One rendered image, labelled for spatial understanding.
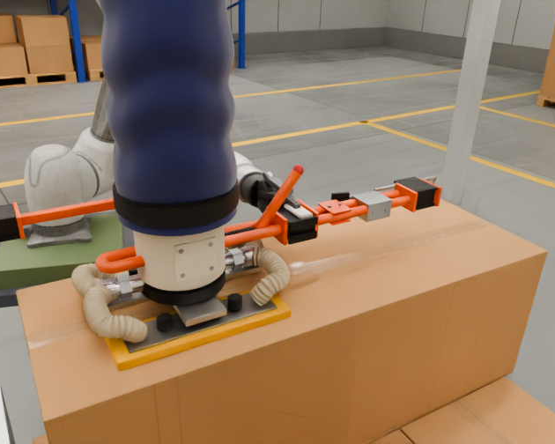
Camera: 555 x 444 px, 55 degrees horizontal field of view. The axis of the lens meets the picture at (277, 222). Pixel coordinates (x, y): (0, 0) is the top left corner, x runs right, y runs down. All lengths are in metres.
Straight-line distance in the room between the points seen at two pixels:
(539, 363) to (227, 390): 1.94
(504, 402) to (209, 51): 1.20
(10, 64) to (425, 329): 7.43
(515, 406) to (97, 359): 1.09
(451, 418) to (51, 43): 7.51
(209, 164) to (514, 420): 1.06
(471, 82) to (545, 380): 2.08
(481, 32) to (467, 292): 2.74
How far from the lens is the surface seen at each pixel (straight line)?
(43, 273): 1.61
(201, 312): 0.99
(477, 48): 3.89
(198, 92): 0.84
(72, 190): 1.68
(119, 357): 0.97
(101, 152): 1.76
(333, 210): 1.17
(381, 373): 1.27
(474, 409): 1.56
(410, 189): 1.29
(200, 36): 0.83
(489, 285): 1.39
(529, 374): 2.65
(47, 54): 8.28
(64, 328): 1.09
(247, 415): 1.08
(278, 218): 1.10
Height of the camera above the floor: 1.57
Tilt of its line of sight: 26 degrees down
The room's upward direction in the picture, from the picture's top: 2 degrees clockwise
